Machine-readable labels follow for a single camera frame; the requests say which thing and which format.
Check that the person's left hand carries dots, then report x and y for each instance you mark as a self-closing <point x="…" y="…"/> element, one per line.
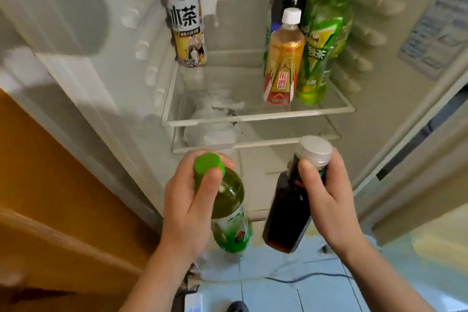
<point x="183" y="213"/>

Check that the person's right hand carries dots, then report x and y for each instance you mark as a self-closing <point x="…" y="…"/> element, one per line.
<point x="332" y="209"/>

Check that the dark tea bottle bird label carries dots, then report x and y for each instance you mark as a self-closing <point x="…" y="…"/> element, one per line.
<point x="287" y="213"/>

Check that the orange energy drink bottle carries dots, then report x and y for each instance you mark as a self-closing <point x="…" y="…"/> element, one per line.
<point x="283" y="59"/>

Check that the white refrigerator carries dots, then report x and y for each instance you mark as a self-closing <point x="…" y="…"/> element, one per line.
<point x="109" y="66"/>

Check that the iced tea bottle black cap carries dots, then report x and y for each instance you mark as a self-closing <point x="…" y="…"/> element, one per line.
<point x="186" y="23"/>

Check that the person's black left shoe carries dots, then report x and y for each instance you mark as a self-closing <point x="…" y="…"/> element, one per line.
<point x="237" y="307"/>

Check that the glass fridge shelf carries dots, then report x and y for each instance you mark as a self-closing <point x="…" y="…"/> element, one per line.
<point x="219" y="81"/>

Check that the printed clear plastic bag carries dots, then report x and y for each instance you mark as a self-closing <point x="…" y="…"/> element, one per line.
<point x="212" y="132"/>

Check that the white power strip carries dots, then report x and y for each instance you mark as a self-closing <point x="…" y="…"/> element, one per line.
<point x="193" y="303"/>

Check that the glass crisper cover shelf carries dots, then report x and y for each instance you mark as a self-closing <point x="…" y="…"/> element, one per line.
<point x="278" y="136"/>

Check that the orange wooden door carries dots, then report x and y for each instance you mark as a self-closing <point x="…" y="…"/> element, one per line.
<point x="55" y="194"/>

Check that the blue instruction sticker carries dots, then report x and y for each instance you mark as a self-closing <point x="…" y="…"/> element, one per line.
<point x="435" y="30"/>

